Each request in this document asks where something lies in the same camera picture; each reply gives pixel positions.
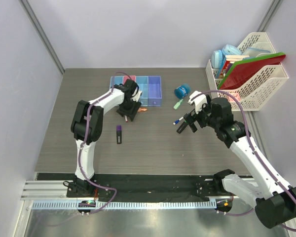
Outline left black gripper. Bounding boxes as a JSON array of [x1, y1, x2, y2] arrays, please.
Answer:
[[117, 98, 141, 120]]

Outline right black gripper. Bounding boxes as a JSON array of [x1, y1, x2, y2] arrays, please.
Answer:
[[184, 98, 220, 132]]

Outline blue whiteboard marker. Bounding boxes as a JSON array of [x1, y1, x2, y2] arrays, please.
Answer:
[[173, 117, 184, 125]]

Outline light blue drawer box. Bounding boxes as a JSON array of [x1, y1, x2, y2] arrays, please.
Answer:
[[109, 76, 123, 89], [136, 76, 148, 107]]

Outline pink plastic drawer box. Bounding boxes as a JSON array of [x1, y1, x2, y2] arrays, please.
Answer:
[[123, 76, 137, 88]]

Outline purple plastic drawer box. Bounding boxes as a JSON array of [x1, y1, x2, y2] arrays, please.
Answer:
[[148, 76, 162, 107]]

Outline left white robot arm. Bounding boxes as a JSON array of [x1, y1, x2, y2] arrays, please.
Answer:
[[64, 79, 142, 198]]

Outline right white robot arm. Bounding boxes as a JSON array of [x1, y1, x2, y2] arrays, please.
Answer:
[[184, 94, 296, 229]]

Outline green capped black highlighter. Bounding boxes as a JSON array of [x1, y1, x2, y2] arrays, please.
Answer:
[[176, 121, 188, 134]]

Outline purple capped black highlighter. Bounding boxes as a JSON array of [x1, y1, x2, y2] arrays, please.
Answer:
[[116, 125, 122, 144]]

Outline blue round tape dispenser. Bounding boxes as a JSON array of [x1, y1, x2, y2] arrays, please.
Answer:
[[174, 83, 191, 99]]

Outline pink eraser box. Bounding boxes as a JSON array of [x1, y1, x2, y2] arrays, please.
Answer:
[[227, 92, 241, 102]]

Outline red plastic folder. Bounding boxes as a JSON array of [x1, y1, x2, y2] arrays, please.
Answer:
[[218, 54, 287, 90]]

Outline blue headphones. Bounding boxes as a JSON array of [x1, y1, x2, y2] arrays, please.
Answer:
[[211, 44, 243, 69]]

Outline stack of books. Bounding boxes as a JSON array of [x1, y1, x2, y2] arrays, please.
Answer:
[[215, 55, 249, 79]]

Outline white mesh file organizer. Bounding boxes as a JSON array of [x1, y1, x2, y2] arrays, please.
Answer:
[[206, 32, 289, 111]]

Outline green plastic folder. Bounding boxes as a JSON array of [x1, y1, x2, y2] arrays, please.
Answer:
[[216, 51, 286, 89]]

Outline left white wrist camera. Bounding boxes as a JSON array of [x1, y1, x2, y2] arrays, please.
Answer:
[[131, 89, 142, 102]]

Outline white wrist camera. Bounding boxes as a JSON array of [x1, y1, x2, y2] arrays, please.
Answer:
[[131, 89, 142, 102], [188, 90, 208, 114]]

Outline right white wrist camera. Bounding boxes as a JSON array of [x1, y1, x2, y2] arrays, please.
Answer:
[[188, 90, 208, 114]]

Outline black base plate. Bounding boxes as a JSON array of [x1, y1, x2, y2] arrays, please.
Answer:
[[37, 173, 231, 201]]

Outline white slotted cable duct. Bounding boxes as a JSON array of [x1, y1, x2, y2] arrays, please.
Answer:
[[32, 199, 217, 210]]

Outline aluminium rail frame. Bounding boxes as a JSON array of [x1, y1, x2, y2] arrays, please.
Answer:
[[21, 172, 294, 237]]

